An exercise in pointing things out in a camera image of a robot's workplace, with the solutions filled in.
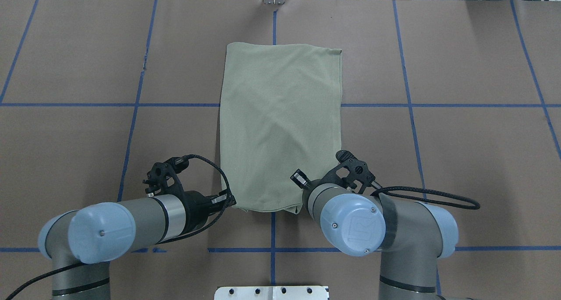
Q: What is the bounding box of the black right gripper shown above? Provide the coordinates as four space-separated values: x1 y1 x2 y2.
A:
290 150 378 194

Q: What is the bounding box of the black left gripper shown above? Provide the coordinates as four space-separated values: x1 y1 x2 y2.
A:
143 156 237 235

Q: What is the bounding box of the olive green long-sleeve shirt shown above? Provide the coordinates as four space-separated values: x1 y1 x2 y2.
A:
219 42 343 214

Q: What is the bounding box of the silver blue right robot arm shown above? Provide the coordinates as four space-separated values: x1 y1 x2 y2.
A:
290 150 459 300

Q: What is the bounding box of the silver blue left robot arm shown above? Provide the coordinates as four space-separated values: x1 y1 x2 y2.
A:
38 154 236 300

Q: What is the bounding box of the black braided left gripper cable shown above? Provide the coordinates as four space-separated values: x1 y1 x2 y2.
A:
4 154 232 300

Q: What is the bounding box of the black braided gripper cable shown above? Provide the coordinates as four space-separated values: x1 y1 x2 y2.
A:
372 186 481 210
4 154 232 300

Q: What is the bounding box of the black braided right gripper cable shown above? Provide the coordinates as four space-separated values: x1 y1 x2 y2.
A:
372 186 481 210

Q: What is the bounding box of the white central pedestal column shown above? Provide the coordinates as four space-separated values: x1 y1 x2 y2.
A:
214 285 330 300

